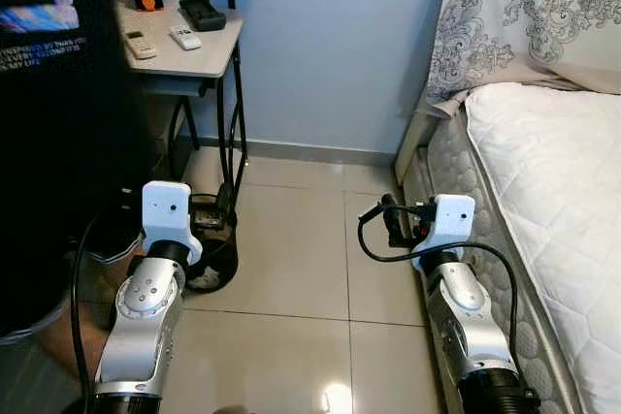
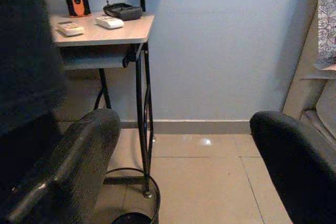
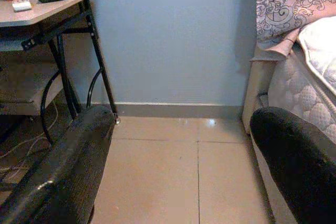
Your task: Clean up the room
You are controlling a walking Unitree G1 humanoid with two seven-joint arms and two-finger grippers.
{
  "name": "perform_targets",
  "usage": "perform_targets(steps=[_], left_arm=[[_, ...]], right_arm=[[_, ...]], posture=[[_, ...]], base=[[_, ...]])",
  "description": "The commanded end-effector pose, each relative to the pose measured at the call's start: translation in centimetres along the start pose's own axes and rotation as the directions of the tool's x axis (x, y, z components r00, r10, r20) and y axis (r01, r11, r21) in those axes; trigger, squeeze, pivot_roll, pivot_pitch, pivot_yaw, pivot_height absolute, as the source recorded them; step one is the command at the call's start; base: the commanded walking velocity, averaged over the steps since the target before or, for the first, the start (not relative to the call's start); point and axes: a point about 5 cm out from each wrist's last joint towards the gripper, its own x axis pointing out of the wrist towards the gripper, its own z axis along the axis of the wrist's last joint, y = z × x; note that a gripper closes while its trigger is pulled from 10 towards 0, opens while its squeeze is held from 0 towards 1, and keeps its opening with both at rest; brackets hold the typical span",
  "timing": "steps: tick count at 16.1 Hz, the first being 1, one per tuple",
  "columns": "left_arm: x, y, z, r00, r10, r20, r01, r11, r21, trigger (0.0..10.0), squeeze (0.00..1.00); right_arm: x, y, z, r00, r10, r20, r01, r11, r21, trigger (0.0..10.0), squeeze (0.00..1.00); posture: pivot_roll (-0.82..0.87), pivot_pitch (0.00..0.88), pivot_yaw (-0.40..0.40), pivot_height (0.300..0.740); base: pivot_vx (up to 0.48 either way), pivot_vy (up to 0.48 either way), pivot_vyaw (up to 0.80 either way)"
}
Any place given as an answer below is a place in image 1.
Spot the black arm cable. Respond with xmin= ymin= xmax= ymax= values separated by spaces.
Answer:
xmin=357 ymin=203 xmax=525 ymax=381
xmin=68 ymin=215 xmax=103 ymax=410

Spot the person in black shirt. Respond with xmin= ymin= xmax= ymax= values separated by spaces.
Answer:
xmin=0 ymin=0 xmax=166 ymax=376

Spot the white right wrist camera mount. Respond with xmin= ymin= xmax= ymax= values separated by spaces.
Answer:
xmin=410 ymin=194 xmax=477 ymax=271

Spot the white paper scrap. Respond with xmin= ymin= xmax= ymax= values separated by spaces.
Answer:
xmin=189 ymin=267 xmax=222 ymax=291

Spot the black mesh trash bin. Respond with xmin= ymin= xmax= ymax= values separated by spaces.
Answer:
xmin=180 ymin=186 xmax=241 ymax=295

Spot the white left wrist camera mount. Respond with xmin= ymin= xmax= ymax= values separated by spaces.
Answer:
xmin=142 ymin=180 xmax=204 ymax=267

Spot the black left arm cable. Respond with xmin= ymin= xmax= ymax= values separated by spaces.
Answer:
xmin=68 ymin=215 xmax=103 ymax=410

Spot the white table with black legs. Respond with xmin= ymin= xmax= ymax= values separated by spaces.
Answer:
xmin=114 ymin=0 xmax=249 ymax=211

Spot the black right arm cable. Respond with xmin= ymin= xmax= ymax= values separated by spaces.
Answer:
xmin=357 ymin=203 xmax=525 ymax=381

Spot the white remote control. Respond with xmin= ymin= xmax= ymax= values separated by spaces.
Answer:
xmin=169 ymin=25 xmax=203 ymax=51
xmin=124 ymin=30 xmax=158 ymax=60

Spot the black battery charger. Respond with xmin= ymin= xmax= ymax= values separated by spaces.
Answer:
xmin=179 ymin=0 xmax=227 ymax=32

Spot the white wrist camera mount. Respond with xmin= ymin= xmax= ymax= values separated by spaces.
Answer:
xmin=142 ymin=180 xmax=204 ymax=267
xmin=410 ymin=194 xmax=477 ymax=271

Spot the white quilted mattress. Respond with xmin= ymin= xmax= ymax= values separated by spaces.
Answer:
xmin=427 ymin=82 xmax=621 ymax=414

